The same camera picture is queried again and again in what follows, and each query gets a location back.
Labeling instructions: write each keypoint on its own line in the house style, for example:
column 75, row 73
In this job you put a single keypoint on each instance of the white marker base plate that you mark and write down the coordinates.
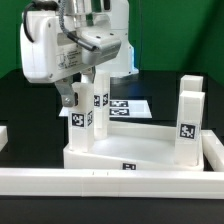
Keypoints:
column 129, row 109

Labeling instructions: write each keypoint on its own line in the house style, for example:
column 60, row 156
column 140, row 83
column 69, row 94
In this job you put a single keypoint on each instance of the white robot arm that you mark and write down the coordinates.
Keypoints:
column 77, row 14

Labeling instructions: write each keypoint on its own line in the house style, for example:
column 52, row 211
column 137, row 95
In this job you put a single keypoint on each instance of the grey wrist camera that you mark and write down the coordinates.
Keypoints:
column 107, row 42

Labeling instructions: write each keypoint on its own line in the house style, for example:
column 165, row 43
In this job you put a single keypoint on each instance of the white front fence bar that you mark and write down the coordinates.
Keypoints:
column 111, row 183

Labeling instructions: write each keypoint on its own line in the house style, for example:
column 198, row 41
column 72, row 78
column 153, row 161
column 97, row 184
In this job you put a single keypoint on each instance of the white right fence bar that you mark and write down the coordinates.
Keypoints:
column 213, row 150

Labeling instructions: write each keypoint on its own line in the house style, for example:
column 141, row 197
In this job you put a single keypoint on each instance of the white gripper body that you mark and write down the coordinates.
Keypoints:
column 52, row 56

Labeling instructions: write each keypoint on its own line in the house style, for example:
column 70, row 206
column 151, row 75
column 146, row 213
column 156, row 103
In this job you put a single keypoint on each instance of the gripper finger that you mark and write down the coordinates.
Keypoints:
column 69, row 97
column 88, row 75

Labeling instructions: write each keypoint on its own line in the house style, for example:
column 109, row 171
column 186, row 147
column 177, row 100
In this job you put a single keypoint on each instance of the white desk top tray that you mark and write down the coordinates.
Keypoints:
column 132, row 146

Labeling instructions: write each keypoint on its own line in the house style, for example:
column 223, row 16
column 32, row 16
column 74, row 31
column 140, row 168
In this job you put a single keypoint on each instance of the white fence bar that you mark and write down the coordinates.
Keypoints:
column 213, row 150
column 111, row 183

